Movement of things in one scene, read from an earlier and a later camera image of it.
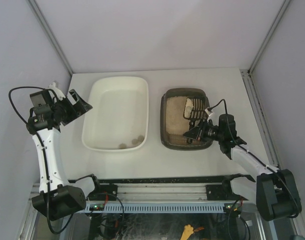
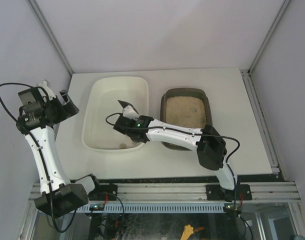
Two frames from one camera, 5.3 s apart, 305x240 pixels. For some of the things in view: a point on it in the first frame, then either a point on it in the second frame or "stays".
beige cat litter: x=176 y=123 stays
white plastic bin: x=119 y=119 stays
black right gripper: x=200 y=131 -> x=130 y=115
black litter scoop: x=194 y=109 -> x=124 y=104
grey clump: x=122 y=146 stays
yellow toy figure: x=188 y=231 stays
